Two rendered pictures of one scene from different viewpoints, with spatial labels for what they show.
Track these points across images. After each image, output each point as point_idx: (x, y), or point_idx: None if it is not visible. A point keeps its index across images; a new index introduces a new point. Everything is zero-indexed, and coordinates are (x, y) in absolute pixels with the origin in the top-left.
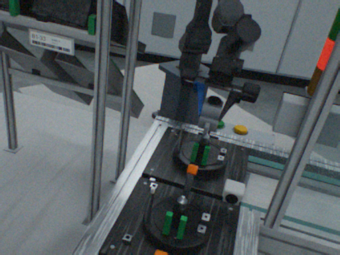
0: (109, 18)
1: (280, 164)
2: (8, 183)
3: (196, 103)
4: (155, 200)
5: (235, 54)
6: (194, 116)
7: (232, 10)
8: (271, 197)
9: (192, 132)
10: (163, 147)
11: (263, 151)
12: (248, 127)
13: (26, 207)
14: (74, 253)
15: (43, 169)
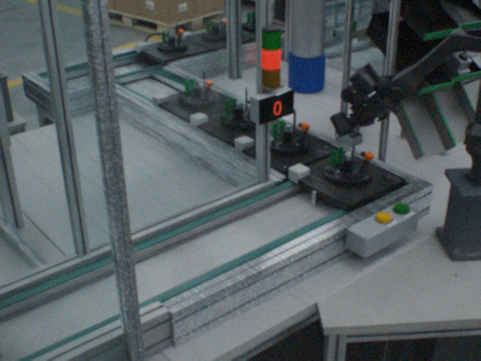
0: (347, 22)
1: (321, 224)
2: (396, 146)
3: (452, 213)
4: (308, 139)
5: (368, 99)
6: (449, 230)
7: (399, 74)
8: (295, 214)
9: (394, 192)
10: (372, 166)
11: (342, 217)
12: (440, 296)
13: (368, 147)
14: (296, 122)
15: (408, 159)
